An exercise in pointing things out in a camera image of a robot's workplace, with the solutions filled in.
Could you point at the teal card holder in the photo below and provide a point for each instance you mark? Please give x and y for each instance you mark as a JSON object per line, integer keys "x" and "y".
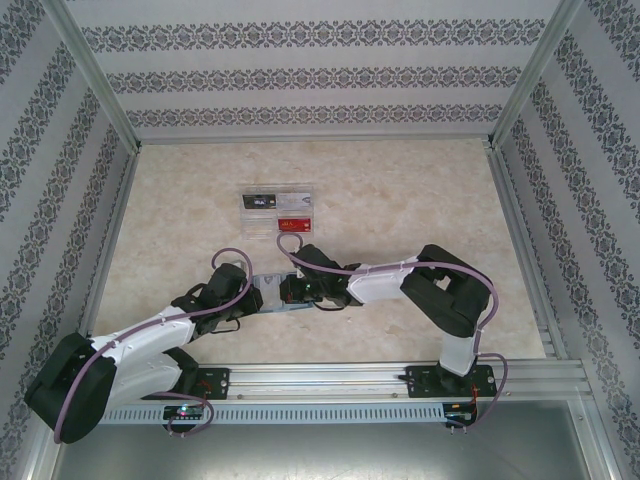
{"x": 267, "y": 293}

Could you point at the clear plastic organizer box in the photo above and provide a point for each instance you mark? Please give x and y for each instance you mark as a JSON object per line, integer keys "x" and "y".
{"x": 257, "y": 226}

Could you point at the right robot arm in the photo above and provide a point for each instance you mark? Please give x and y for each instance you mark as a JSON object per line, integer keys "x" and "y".
{"x": 380, "y": 286}

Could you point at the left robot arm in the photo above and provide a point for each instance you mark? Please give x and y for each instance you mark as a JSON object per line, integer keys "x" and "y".
{"x": 145, "y": 332}

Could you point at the red VIP card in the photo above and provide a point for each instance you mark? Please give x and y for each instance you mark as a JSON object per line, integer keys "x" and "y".
{"x": 295, "y": 226}

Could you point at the silver card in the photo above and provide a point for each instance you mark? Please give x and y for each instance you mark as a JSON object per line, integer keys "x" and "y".
{"x": 295, "y": 201}

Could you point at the black card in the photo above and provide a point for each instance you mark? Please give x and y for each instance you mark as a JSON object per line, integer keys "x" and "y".
{"x": 260, "y": 201}

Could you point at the left controller board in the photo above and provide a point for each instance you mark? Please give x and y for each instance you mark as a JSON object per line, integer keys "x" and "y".
{"x": 185, "y": 412}

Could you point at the controller board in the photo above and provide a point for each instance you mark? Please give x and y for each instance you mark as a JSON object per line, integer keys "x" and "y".
{"x": 185, "y": 412}
{"x": 461, "y": 414}

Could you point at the grey metal sheet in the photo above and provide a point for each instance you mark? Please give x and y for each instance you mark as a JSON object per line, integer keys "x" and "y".
{"x": 320, "y": 452}

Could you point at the right controller board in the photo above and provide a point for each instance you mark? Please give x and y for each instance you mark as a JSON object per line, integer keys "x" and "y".
{"x": 461, "y": 414}

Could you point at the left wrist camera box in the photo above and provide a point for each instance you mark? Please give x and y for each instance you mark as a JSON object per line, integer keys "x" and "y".
{"x": 243, "y": 264}

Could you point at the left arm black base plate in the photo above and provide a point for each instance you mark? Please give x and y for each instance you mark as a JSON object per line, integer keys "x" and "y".
{"x": 217, "y": 384}

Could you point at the aluminium mounting rail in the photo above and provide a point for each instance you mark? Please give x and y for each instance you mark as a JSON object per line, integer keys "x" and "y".
{"x": 320, "y": 380}

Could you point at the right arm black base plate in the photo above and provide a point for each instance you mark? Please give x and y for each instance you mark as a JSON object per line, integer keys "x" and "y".
{"x": 425, "y": 382}

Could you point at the aluminium frame side rail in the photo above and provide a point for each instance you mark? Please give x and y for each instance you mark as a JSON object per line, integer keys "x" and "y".
{"x": 117, "y": 210}
{"x": 520, "y": 235}

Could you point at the aluminium frame cross rail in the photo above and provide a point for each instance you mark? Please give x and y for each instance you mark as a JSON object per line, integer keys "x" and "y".
{"x": 315, "y": 138}

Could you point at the aluminium frame post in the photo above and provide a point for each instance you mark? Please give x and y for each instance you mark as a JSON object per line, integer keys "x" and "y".
{"x": 95, "y": 80}
{"x": 535, "y": 75}

